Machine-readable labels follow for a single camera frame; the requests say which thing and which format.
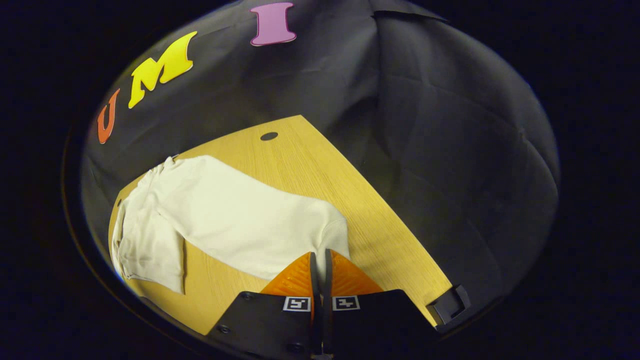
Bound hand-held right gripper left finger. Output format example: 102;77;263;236
206;251;322;360

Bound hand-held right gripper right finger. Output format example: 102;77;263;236
322;248;441;358

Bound white sweatshirt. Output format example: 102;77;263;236
111;155;351;295

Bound black backdrop cloth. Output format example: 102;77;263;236
80;0;561;326

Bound black plastic bracket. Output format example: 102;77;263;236
426;284;472;334

